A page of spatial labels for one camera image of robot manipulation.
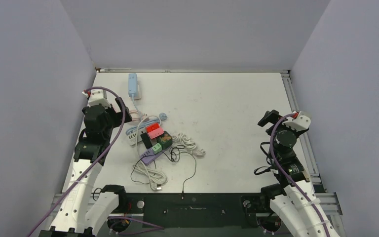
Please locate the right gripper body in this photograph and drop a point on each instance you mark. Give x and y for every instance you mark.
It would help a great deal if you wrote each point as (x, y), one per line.
(273, 118)

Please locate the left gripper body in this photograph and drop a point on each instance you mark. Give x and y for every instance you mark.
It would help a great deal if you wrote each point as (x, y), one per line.
(115, 119)

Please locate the purple USB power strip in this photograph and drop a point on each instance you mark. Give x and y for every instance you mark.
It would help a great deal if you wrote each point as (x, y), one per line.
(149, 156)

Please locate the light green charger plug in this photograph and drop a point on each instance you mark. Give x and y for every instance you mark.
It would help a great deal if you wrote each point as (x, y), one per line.
(157, 148)

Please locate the dark green cube socket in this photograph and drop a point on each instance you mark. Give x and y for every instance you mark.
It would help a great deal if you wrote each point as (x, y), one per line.
(165, 140)

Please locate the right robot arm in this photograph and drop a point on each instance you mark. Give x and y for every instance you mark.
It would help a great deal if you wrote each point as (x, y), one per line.
(293, 199)

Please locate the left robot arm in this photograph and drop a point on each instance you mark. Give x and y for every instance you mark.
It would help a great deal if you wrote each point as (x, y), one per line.
(74, 217)

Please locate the red pink plug adapter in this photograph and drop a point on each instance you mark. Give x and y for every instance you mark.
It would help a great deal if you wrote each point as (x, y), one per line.
(154, 130)

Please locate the white power strip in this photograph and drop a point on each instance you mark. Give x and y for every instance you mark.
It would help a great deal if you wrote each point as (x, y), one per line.
(134, 138)

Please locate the black power adapter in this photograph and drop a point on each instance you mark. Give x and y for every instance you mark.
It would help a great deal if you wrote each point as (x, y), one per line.
(146, 140)

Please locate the light blue power strip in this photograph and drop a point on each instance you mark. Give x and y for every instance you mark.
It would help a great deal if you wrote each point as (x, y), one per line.
(132, 84)

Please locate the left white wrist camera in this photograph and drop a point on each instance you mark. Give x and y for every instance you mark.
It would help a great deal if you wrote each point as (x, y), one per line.
(96, 97)

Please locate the aluminium table frame rail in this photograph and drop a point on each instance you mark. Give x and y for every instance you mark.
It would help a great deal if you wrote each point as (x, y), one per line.
(330, 202)

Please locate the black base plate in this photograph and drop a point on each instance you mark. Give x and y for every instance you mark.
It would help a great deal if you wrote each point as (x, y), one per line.
(201, 210)

